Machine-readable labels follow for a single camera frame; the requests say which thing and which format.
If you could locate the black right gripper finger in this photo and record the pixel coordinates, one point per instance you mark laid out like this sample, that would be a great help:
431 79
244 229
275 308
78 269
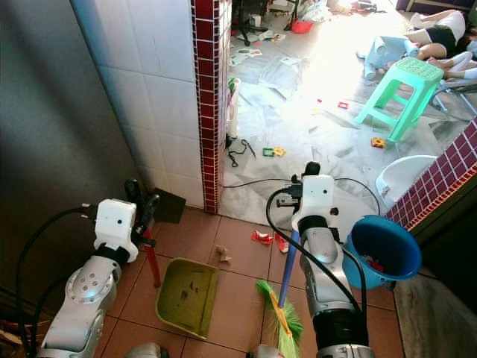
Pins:
311 169

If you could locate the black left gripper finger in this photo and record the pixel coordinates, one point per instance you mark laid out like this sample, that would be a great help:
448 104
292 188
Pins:
150 203
133 191

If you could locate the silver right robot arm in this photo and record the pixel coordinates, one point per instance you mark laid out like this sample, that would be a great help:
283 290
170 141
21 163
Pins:
328 283

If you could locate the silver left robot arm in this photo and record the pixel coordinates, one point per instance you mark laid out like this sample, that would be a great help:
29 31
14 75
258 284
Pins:
78 298

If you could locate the yellow and green toy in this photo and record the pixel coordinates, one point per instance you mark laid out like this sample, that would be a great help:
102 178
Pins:
274 151

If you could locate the red crumpled wrapper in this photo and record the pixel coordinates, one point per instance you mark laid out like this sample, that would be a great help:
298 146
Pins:
281 243
261 237

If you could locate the small red plastic piece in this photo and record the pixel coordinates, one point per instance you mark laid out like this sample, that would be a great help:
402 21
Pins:
343 105

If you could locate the yellow and red toy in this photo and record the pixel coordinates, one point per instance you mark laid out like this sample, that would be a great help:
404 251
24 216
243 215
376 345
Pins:
378 142

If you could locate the brown paper scrap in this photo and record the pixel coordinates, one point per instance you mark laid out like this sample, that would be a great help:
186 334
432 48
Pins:
223 254

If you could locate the white plastic basin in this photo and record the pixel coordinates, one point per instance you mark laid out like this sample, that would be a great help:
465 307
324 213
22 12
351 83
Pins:
402 177

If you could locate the blue plastic basin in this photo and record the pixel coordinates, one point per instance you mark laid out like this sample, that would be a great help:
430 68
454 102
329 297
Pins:
384 250

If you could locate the grey robot left foot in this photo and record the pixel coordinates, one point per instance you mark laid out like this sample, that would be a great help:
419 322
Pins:
145 352

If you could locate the grey robot foot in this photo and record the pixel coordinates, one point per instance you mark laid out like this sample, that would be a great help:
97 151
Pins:
145 352
264 353

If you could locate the pale blue plastic seat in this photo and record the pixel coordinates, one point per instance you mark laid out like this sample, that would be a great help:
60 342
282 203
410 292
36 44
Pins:
386 54

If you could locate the red plastic tub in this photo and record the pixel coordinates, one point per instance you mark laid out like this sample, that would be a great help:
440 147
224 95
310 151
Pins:
302 27

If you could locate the green plastic stool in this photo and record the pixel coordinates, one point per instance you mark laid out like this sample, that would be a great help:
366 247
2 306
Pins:
417 73

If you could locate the grey robot right foot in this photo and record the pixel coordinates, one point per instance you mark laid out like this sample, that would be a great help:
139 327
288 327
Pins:
264 353

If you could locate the brown cardboard debris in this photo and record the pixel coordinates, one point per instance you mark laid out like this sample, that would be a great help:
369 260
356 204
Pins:
15 337

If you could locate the person with bare limbs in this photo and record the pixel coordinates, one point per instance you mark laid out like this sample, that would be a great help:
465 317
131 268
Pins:
460 66

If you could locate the person in black shorts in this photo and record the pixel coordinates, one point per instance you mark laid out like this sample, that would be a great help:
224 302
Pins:
441 33

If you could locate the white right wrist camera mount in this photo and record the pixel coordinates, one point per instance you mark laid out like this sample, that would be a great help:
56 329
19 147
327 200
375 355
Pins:
317 198

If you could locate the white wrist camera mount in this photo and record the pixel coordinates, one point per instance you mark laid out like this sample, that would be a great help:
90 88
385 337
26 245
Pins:
115 222
317 198

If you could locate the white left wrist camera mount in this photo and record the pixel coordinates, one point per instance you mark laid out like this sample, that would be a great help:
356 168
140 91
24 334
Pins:
115 222

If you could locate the grey metal chair frame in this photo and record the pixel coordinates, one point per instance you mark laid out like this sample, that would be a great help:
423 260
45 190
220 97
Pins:
458 89

